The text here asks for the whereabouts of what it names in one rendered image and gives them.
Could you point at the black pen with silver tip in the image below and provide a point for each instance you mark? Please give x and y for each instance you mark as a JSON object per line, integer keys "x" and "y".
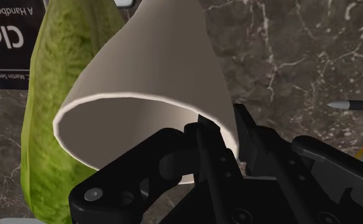
{"x": 355, "y": 105}

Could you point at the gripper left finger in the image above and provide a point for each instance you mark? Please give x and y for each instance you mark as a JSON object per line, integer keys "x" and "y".
{"x": 128, "y": 183}

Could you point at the green lettuce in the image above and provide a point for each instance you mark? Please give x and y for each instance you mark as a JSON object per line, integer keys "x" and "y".
{"x": 54, "y": 93}

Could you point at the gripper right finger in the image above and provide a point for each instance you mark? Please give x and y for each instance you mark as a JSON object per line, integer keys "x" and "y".
{"x": 293, "y": 167}

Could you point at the white object with dark edge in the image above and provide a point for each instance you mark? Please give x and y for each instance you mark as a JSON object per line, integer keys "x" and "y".
{"x": 124, "y": 3}

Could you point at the dark book with white lettering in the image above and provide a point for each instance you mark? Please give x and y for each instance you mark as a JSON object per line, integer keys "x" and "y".
{"x": 7, "y": 43}

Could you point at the white cup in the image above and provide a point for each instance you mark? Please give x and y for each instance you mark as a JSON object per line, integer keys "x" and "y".
{"x": 144, "y": 93}

